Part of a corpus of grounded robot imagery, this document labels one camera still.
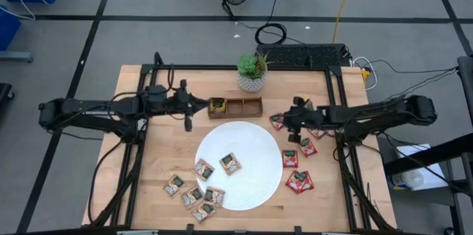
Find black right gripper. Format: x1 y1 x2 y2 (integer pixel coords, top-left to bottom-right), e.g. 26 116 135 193
282 96 325 143

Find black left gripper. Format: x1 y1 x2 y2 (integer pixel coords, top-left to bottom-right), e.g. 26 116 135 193
168 78 210 133

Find orange tea packet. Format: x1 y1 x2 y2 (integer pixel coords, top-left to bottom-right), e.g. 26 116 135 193
209 98 227 113

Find wooden three-compartment tray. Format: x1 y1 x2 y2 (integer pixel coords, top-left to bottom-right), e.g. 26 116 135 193
207 96 264 120

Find succulent in patterned grey pot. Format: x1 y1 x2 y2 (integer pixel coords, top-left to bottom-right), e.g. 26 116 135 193
236 52 273 94

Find white round woven placemat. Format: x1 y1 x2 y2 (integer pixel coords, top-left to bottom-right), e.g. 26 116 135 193
194 120 284 211

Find black metal stand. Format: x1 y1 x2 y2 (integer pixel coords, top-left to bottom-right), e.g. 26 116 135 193
383 56 473 235

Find white box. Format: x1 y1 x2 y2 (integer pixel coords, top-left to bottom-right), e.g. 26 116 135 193
387 143 449 191

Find blue cart with grey base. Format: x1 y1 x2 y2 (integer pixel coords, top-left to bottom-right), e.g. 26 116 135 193
0 5 35 63

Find white cable loop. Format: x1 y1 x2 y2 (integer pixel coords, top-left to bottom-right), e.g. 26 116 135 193
353 56 378 91

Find black cable bundle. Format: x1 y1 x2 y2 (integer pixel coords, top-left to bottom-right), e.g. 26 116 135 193
87 140 146 228
333 142 395 232

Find black coiled cable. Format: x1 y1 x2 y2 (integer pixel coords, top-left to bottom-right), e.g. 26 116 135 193
253 0 288 47

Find yellow cable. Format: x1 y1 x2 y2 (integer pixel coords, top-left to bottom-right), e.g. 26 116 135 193
331 0 359 44

